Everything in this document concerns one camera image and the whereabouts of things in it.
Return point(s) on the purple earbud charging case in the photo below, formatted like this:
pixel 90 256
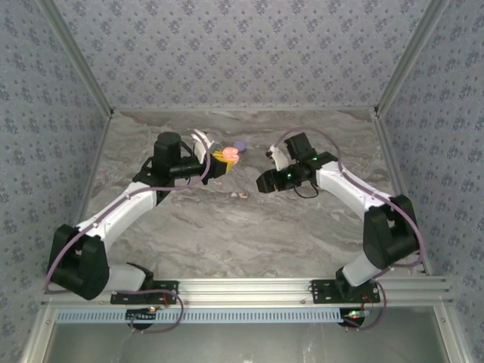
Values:
pixel 239 145

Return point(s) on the aluminium left table rail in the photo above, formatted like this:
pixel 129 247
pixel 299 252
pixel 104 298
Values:
pixel 97 159

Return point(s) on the aluminium table rail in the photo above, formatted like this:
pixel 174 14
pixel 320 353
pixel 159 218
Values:
pixel 242 109
pixel 97 159
pixel 390 159

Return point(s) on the aluminium right lower frame rail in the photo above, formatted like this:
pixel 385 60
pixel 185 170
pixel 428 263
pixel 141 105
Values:
pixel 452 336

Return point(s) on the aluminium mounting rail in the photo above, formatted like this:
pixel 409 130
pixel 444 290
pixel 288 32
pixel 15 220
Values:
pixel 242 291

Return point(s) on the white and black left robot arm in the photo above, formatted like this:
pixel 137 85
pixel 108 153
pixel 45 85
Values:
pixel 121 206

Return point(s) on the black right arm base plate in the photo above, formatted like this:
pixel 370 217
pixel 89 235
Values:
pixel 321 295

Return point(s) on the aluminium right frame post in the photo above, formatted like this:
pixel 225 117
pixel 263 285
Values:
pixel 408 56

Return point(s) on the aluminium left lower frame rail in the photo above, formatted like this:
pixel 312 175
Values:
pixel 39 336

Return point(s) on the aluminium frame rail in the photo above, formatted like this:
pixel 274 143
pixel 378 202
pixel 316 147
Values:
pixel 452 336
pixel 39 336

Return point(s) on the left circuit board with LEDs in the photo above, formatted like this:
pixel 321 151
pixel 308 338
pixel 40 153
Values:
pixel 141 314

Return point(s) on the aluminium left frame post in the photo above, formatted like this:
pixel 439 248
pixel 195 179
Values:
pixel 79 56

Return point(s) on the aluminium right table rail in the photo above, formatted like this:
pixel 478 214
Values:
pixel 390 159

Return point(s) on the pink earbud charging case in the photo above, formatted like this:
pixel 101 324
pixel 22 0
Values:
pixel 230 153

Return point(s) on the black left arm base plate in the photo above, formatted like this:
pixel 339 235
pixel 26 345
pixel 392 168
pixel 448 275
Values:
pixel 172 285

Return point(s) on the aluminium frame post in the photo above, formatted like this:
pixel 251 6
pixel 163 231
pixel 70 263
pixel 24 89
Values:
pixel 408 56
pixel 79 56

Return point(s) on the right circuit board with LEDs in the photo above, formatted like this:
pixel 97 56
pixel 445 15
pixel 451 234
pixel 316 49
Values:
pixel 355 315

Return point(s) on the aluminium rear table rail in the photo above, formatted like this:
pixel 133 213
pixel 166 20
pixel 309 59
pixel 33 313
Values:
pixel 242 109

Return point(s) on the circuit board with leds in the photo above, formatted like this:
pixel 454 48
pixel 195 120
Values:
pixel 355 315
pixel 141 314

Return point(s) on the grey metal panel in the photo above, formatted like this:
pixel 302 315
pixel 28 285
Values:
pixel 242 344

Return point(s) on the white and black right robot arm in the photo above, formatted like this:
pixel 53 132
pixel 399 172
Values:
pixel 348 185

